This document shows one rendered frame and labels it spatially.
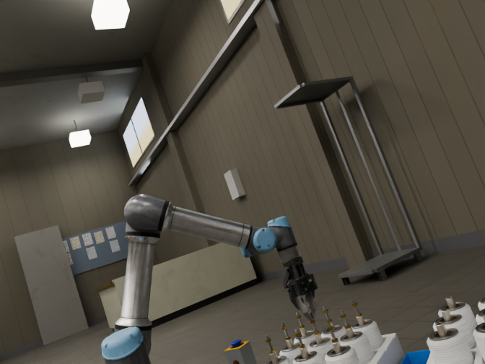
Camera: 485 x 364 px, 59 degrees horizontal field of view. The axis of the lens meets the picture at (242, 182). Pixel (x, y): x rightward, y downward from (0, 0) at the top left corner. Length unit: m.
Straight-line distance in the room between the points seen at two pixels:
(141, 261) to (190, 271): 4.89
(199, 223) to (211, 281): 5.12
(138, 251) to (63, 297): 9.89
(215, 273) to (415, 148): 3.57
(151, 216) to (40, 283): 10.11
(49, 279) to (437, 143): 9.42
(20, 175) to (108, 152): 2.27
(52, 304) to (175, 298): 5.48
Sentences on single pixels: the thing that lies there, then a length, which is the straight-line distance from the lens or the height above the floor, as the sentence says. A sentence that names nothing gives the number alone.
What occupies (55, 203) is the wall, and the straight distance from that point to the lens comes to 11.98.
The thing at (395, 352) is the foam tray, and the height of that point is 0.14.
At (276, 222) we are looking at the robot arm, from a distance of 1.49.
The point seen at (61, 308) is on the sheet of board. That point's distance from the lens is 11.27.
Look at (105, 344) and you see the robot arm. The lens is 1.34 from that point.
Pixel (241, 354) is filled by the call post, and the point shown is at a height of 0.29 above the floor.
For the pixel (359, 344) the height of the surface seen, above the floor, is 0.23.
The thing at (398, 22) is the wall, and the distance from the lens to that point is 4.08.
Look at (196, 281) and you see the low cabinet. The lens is 6.34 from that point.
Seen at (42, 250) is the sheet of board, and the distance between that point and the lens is 11.53.
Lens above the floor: 0.66
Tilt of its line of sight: 8 degrees up
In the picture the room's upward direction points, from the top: 20 degrees counter-clockwise
